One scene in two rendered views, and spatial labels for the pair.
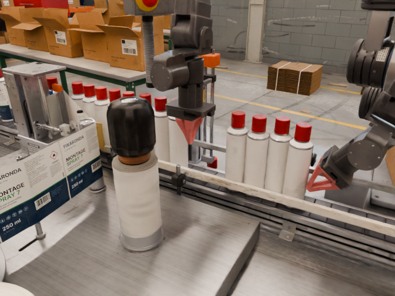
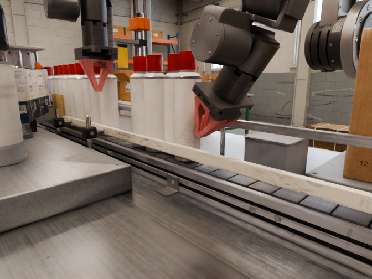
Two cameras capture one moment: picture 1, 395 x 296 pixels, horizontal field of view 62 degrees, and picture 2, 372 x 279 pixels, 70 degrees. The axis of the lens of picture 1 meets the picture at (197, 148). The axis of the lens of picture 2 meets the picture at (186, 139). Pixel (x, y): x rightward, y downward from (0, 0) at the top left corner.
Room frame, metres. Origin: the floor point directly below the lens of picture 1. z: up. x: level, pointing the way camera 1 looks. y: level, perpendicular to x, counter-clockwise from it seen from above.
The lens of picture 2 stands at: (0.17, -0.37, 1.03)
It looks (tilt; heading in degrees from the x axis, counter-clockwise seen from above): 13 degrees down; 17
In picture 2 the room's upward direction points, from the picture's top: straight up
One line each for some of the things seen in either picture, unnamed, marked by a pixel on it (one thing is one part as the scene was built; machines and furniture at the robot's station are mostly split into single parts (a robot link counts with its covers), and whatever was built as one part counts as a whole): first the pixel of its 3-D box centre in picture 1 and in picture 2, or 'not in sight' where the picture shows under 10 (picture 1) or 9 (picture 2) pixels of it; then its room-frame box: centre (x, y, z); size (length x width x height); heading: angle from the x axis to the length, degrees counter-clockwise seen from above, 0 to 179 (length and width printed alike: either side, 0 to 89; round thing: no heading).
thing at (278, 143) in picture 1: (278, 158); (176, 104); (0.69, -0.19, 0.98); 0.05 x 0.05 x 0.20
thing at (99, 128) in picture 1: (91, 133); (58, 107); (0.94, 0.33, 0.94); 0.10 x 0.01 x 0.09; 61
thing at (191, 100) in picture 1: (190, 96); (95, 40); (0.73, 0.02, 1.12); 0.10 x 0.07 x 0.07; 60
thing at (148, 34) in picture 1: (149, 51); (109, 34); (0.99, 0.14, 1.18); 0.04 x 0.04 x 0.21
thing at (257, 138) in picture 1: (255, 156); (155, 104); (0.70, -0.14, 0.98); 0.05 x 0.05 x 0.20
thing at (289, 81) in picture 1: (294, 77); (332, 136); (4.75, -1.41, 0.16); 0.65 x 0.54 x 0.32; 57
